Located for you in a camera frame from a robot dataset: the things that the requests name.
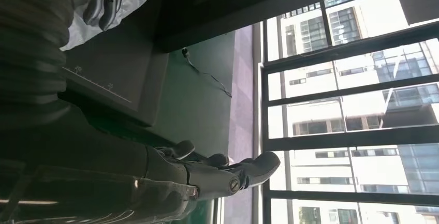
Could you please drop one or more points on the black window frame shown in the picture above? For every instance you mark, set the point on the black window frame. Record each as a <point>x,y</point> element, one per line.
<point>343,136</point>

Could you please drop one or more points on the black scanner base plate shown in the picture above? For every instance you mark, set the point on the black scanner base plate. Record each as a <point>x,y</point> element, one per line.
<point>113,61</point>

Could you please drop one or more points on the building outside window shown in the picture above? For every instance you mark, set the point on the building outside window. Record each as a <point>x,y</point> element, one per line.
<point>315,85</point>

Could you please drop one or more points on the black scanner column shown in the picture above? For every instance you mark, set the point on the black scanner column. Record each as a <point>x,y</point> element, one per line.
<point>240,13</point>

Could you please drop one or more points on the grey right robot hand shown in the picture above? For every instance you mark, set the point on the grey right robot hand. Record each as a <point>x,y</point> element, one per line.
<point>103,167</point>

